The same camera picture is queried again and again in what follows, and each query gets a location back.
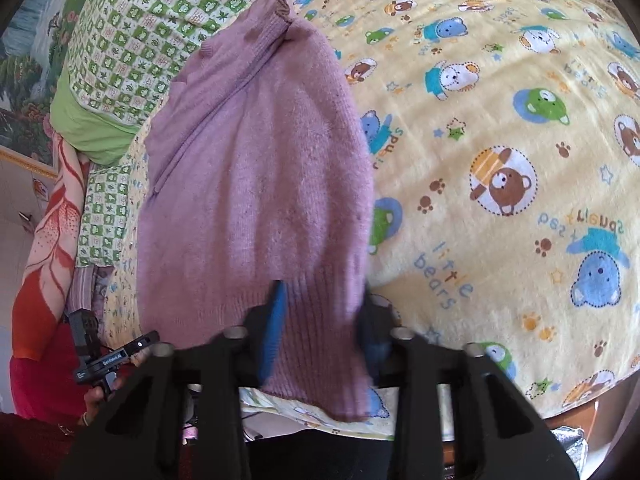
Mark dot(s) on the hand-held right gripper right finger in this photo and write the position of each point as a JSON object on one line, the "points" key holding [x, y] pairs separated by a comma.
{"points": [[375, 345]]}

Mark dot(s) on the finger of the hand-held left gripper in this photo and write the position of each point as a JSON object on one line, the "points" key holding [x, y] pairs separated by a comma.
{"points": [[146, 342]]}

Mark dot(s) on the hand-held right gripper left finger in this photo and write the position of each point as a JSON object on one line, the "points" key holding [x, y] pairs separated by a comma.
{"points": [[272, 330]]}

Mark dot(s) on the purple knit sweater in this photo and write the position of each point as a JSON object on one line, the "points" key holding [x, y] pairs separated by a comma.
{"points": [[250, 160]]}

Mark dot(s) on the person's left forearm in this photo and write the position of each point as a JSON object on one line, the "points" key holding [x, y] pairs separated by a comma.
{"points": [[35, 450]]}

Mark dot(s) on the person's left hand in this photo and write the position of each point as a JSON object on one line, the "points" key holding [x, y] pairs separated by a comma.
{"points": [[95, 405]]}

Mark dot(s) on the red cloth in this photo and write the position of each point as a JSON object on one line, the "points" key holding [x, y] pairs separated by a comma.
{"points": [[40, 375]]}

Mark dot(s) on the purple striped cloth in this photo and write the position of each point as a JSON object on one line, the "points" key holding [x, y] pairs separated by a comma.
{"points": [[85, 285]]}

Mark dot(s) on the orange red floral blanket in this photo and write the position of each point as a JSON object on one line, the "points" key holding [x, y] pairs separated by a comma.
{"points": [[50, 260]]}

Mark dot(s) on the person's black pants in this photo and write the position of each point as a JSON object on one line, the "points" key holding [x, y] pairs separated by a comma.
{"points": [[320, 460]]}

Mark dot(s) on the green checkered pillow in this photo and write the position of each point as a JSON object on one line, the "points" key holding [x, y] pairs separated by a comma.
{"points": [[105, 210]]}

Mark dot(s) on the silver foil wrap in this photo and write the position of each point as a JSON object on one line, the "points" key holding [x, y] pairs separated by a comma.
{"points": [[570, 445]]}

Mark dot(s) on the plain light green cloth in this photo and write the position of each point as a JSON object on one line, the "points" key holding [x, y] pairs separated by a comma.
{"points": [[85, 120]]}

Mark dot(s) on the yellow bear-print bed sheet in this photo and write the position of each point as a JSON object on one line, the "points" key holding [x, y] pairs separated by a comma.
{"points": [[500, 110]]}

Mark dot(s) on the framed landscape painting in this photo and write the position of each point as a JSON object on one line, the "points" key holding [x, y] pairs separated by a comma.
{"points": [[30, 60]]}

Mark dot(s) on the green checkered quilt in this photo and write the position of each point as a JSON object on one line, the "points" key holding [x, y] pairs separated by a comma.
{"points": [[130, 35]]}

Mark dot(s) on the small wall hook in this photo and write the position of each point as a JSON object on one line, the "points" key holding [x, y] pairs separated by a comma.
{"points": [[23, 217]]}

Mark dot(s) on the orange wall sticker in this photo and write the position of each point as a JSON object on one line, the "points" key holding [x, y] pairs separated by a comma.
{"points": [[38, 187]]}

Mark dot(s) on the wooden bed frame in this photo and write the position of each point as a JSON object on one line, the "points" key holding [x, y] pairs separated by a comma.
{"points": [[580, 412]]}

